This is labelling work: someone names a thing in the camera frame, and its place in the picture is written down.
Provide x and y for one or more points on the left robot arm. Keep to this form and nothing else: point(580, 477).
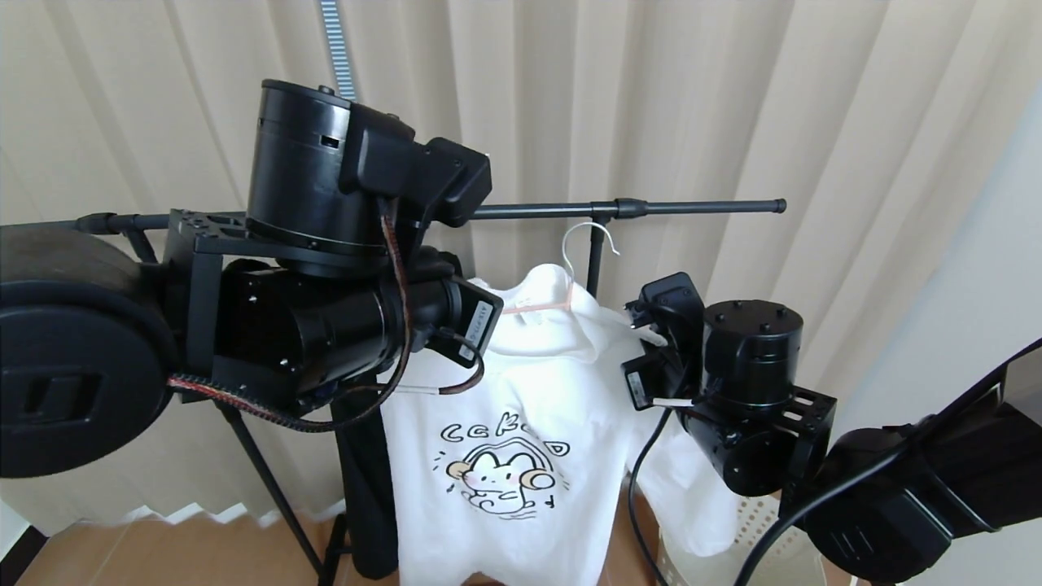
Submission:
point(98, 350)

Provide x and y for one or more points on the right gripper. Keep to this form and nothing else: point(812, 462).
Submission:
point(733, 448)

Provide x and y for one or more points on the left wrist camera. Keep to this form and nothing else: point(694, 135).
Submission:
point(440, 179)

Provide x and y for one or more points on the white garment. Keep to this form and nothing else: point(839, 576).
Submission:
point(521, 456)

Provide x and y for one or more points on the black clothes rack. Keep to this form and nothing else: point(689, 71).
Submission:
point(692, 207)

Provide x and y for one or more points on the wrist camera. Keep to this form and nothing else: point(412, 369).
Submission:
point(440, 179)
point(667, 301)

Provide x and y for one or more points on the pink clothes hanger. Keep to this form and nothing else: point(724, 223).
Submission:
point(570, 260)

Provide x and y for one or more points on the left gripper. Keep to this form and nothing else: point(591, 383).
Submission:
point(326, 325)

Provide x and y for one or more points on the beige curtain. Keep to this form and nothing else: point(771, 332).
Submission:
point(733, 98)

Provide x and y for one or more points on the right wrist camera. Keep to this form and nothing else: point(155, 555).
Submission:
point(667, 301)

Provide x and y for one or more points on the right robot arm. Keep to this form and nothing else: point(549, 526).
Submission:
point(895, 472)

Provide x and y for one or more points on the white laundry basket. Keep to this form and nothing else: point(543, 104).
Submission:
point(765, 553)

